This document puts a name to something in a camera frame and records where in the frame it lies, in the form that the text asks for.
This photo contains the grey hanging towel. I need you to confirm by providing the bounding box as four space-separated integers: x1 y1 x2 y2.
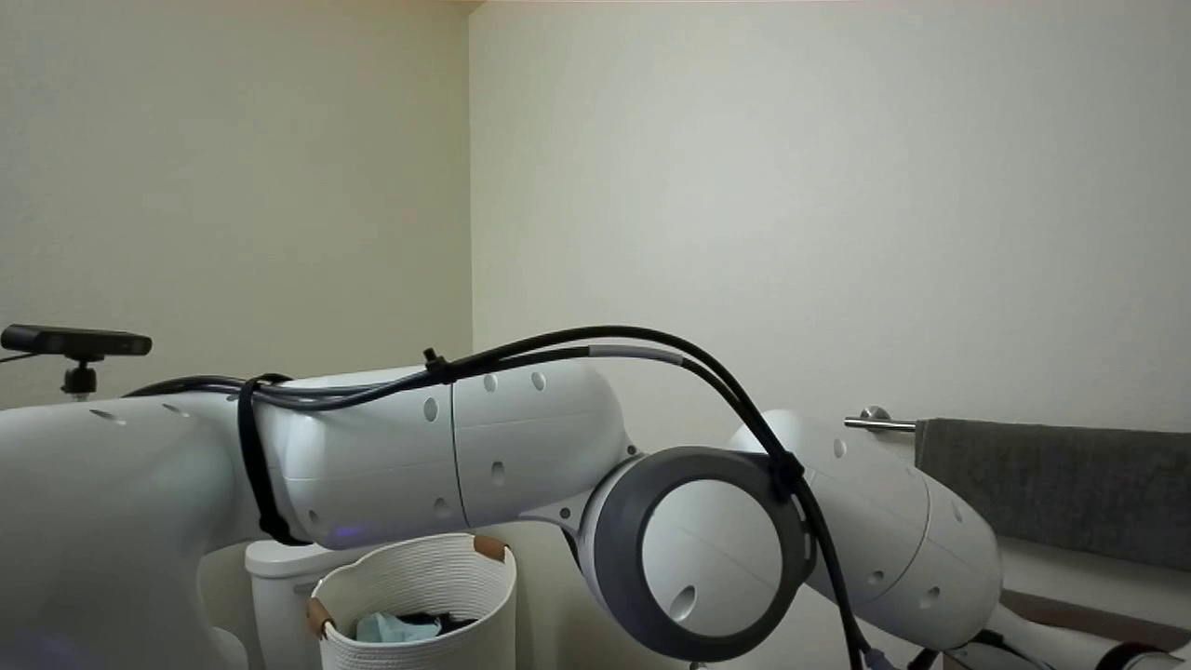
913 414 1191 575

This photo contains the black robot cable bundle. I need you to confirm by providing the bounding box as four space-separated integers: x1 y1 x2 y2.
124 321 873 670

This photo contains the chrome towel bar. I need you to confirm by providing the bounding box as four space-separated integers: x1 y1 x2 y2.
842 402 921 438

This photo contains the brown armchair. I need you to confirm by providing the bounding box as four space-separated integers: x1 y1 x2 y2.
998 584 1191 659

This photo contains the black camera on stand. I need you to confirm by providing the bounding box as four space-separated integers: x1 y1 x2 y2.
0 321 157 402

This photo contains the light blue cloth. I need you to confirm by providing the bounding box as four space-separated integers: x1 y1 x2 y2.
350 608 448 649

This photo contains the dark cloth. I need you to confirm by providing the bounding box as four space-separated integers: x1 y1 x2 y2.
394 604 481 633

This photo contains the white rope laundry hamper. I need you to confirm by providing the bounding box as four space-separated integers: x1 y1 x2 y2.
300 528 522 670

